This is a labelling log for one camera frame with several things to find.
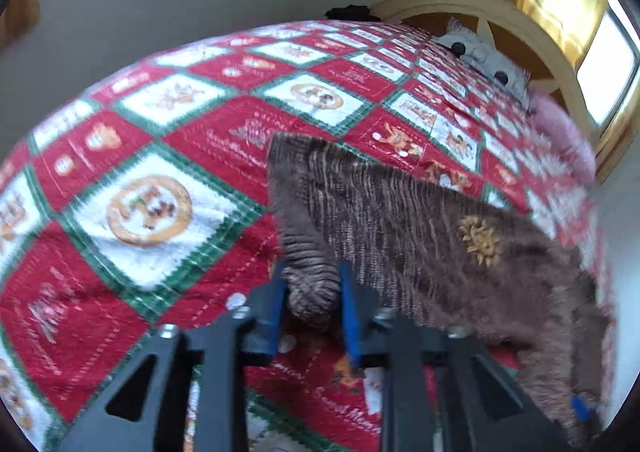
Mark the bedside window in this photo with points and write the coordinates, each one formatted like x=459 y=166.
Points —
x=607 y=66

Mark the pink fluffy pillow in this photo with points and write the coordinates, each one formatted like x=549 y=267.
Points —
x=560 y=131

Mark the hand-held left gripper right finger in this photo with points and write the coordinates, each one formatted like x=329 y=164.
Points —
x=350 y=318

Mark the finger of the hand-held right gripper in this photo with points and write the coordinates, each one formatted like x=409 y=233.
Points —
x=583 y=408

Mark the yellow wooden headboard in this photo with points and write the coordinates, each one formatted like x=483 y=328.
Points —
x=500 y=11

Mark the grey cat face pillow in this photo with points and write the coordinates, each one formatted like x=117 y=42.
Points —
x=480 y=54

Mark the tan curtain strip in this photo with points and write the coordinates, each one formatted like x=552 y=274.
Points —
x=22 y=6

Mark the dark cloth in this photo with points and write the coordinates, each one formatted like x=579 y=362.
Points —
x=352 y=12

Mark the red green printed blanket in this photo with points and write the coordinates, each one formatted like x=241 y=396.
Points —
x=150 y=292

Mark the brown knitted sweater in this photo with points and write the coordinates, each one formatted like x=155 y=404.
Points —
x=400 y=232

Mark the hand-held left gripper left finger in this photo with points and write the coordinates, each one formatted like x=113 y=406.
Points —
x=274 y=313

